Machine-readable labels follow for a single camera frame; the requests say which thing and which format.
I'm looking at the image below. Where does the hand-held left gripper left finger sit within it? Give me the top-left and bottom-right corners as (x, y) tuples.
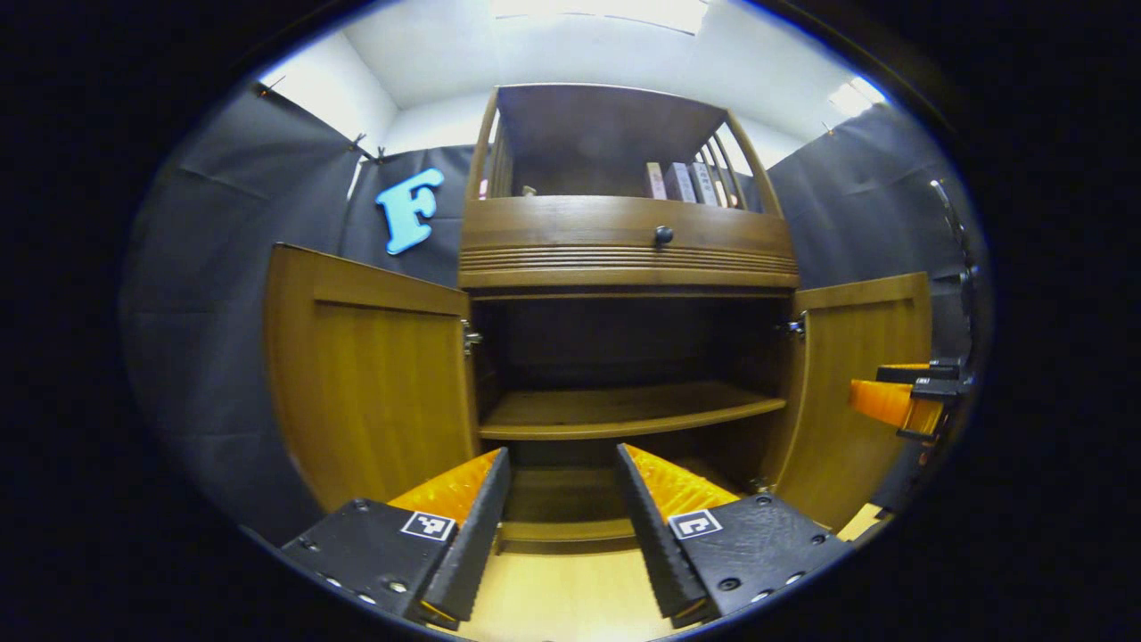
(278, 447), (512, 625)

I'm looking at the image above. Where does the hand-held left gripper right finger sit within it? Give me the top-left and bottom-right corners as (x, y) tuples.
(614, 442), (853, 625)

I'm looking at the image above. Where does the wooden shoe cabinet door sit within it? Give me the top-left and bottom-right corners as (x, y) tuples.
(265, 243), (482, 515)
(758, 272), (934, 533)

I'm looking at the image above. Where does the small ceiling light panel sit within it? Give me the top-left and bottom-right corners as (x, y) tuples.
(829, 78), (888, 117)

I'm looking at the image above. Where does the wooden drawer with black knob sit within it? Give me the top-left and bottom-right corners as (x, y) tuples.
(459, 196), (800, 289)

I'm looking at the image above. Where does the large ceiling light panel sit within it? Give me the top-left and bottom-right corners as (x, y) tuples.
(490, 0), (710, 35)

